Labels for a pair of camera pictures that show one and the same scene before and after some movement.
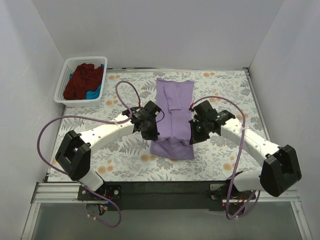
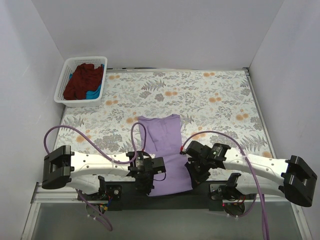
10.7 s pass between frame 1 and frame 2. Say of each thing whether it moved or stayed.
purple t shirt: moved
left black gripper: moved
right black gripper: moved
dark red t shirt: stayed
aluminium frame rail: stayed
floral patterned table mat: stayed
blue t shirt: stayed
